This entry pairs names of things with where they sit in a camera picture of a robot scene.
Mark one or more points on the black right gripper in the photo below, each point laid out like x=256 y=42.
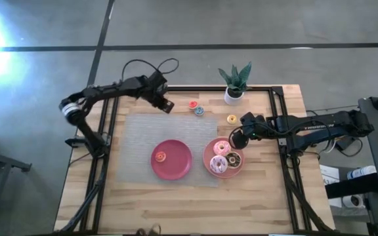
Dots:
x=253 y=126

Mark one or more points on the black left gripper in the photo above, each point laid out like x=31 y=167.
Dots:
x=157 y=86

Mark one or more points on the large chocolate donut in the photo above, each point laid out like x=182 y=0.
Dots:
x=238 y=163

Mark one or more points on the small red donut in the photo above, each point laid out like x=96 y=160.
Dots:
x=191 y=105

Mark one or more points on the small yellow donut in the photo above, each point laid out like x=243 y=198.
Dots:
x=229 y=119

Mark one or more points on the large pink donut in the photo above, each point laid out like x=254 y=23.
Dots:
x=217 y=148

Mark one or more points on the small blue donut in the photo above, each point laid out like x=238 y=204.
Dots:
x=197 y=111

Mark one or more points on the large purple donut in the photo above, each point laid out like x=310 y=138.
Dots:
x=214 y=165

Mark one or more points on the small orange-red donut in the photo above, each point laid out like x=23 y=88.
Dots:
x=157 y=157

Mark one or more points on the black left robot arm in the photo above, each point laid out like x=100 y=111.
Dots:
x=87 y=95

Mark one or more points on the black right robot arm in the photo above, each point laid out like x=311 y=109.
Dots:
x=317 y=126

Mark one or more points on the grey woven placemat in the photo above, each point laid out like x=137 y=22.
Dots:
x=176 y=128

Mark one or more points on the light pink plate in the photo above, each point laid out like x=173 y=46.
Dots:
x=208 y=150

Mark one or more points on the green plant in white pot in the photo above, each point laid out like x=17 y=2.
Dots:
x=235 y=83

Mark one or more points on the dark pink plate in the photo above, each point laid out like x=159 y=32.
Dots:
x=176 y=164

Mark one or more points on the white printed box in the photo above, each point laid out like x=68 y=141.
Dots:
x=329 y=175

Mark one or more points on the black power adapter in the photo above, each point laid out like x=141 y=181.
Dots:
x=346 y=143

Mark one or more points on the white plastic bottle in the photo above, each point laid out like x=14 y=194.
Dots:
x=361 y=172

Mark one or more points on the white tape roll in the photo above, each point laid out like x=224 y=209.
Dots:
x=353 y=201

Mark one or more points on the black aluminium table frame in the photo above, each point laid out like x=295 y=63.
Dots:
x=208 y=88

